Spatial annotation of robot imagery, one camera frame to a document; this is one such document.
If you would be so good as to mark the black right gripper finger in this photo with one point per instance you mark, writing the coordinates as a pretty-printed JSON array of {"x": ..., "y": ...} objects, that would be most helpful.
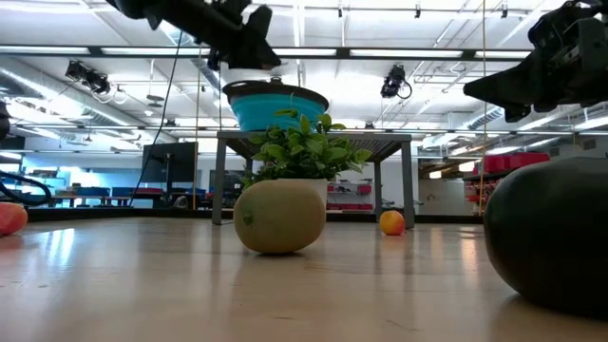
[
  {"x": 518, "y": 115},
  {"x": 522, "y": 88}
]

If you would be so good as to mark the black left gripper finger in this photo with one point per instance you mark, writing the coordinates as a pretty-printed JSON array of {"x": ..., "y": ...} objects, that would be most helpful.
[{"x": 247, "y": 54}]

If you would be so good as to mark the blue collapsible bowl grey rim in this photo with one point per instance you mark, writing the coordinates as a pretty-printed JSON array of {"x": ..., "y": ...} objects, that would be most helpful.
[{"x": 266, "y": 111}]

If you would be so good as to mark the dark green watermelon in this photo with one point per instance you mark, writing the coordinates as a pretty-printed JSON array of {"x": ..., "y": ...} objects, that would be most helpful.
[{"x": 556, "y": 237}]

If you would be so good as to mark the orange yellow peach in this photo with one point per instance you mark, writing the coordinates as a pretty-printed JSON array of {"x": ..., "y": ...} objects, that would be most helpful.
[{"x": 392, "y": 223}]

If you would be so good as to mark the tan cantaloupe melon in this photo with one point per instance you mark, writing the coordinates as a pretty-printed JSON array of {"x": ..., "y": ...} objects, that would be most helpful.
[{"x": 280, "y": 218}]

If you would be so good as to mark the orange red round fruit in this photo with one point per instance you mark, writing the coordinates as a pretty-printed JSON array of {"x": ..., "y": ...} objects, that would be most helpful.
[{"x": 10, "y": 218}]

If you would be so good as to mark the red storage bins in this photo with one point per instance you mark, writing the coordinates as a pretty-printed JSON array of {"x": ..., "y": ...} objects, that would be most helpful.
[{"x": 513, "y": 161}]

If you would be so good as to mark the green plant in white pot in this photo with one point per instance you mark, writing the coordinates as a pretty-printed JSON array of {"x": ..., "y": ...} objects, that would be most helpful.
[{"x": 304, "y": 152}]

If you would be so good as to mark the black monitor on stand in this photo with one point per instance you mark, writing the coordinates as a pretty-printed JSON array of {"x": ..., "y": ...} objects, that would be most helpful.
[{"x": 168, "y": 161}]

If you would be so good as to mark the grey metal table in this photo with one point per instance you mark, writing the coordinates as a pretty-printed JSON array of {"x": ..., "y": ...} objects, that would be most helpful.
[{"x": 380, "y": 138}]

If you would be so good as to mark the black overhead camera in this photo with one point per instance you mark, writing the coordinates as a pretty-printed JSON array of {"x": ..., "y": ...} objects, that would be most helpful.
[
  {"x": 88, "y": 78},
  {"x": 393, "y": 81}
]

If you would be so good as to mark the black aluminium rig frame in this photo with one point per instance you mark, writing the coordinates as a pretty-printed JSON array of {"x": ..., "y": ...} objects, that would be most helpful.
[{"x": 95, "y": 214}]

